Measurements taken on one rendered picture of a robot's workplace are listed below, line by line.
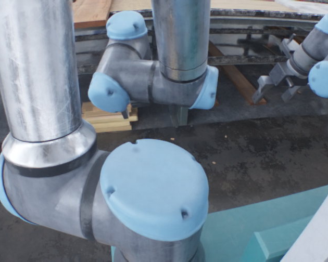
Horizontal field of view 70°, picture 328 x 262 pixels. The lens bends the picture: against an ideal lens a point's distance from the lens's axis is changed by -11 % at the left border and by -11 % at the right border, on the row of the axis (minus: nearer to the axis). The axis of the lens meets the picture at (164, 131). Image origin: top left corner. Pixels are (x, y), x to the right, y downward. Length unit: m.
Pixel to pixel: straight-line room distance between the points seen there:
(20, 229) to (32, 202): 1.17
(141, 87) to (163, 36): 0.12
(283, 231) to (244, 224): 0.25
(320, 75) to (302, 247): 0.42
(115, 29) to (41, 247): 1.13
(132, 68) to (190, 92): 0.10
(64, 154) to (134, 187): 0.08
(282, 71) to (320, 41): 0.13
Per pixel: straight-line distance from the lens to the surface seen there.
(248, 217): 0.53
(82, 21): 1.21
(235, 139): 1.84
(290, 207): 0.58
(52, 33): 0.25
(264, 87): 0.77
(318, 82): 0.58
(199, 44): 0.35
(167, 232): 0.26
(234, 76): 2.67
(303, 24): 1.77
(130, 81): 0.43
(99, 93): 0.43
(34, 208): 0.33
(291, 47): 0.80
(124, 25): 0.49
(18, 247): 1.44
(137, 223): 0.25
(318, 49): 0.73
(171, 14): 0.31
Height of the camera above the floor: 1.15
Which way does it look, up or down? 38 degrees down
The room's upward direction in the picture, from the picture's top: straight up
